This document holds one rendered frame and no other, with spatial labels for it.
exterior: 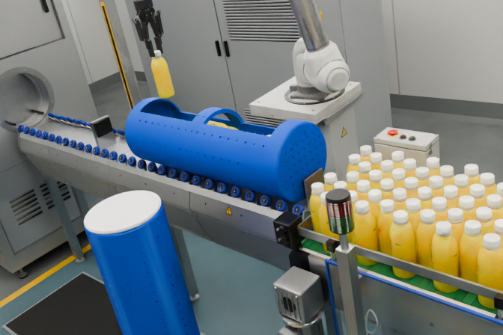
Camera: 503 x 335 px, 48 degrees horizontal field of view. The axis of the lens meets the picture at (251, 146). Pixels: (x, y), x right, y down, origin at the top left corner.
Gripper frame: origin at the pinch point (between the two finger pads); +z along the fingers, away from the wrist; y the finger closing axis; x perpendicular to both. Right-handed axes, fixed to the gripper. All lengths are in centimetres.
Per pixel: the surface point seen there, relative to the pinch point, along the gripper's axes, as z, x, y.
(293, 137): 26, 76, 8
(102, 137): 47, -54, 7
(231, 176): 40, 53, 19
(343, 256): 38, 118, 44
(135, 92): 37, -67, -28
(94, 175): 62, -51, 19
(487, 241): 36, 146, 24
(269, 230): 60, 66, 19
